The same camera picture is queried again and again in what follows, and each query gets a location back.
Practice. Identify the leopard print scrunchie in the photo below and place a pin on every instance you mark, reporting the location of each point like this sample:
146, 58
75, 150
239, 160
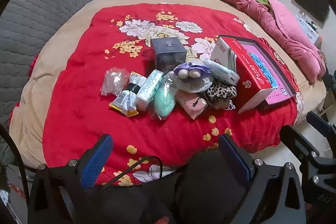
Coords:
220, 94

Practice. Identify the black flat television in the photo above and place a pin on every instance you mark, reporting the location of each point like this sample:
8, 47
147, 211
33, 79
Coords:
309, 1

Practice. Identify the green sponge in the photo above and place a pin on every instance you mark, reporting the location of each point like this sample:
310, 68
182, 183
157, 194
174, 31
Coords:
164, 100

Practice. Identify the dark grey box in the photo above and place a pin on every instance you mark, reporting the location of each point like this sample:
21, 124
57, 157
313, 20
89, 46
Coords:
168, 52

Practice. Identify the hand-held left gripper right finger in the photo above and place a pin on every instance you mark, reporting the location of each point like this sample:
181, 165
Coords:
233, 158

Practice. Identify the white green tissue pack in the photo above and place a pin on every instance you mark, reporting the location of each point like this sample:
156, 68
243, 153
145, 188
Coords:
148, 90

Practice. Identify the red floral blanket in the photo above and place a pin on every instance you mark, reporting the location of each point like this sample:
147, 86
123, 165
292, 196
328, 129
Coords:
78, 108

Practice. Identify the pink quilt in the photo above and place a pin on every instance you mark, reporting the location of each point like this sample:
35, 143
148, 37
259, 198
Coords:
283, 29

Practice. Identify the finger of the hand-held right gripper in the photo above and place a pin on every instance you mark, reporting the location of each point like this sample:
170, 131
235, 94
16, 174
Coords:
296, 138
320, 123

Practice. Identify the purple plush bear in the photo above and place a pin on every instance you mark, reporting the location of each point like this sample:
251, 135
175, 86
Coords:
183, 70

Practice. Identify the white cabinet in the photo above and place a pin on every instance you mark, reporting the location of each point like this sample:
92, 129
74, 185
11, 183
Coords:
308, 28

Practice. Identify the beige bed cover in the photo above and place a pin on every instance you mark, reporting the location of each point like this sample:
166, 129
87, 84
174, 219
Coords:
65, 29

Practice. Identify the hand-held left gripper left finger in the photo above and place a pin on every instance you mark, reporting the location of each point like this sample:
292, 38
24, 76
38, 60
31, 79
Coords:
97, 161

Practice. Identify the yellow and black packet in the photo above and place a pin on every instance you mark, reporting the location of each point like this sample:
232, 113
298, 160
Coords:
126, 102

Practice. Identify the clear plastic bag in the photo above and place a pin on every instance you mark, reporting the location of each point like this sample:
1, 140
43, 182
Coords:
113, 81

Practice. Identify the white wet wipes pack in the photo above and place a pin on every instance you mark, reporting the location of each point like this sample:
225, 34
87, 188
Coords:
220, 73

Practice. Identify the white floral scrunchie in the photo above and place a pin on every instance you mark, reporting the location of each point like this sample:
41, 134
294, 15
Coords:
194, 86

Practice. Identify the pink plush bear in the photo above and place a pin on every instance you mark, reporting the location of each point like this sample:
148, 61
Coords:
193, 106

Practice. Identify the grey quilted headboard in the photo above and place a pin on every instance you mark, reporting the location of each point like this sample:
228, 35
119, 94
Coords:
31, 16

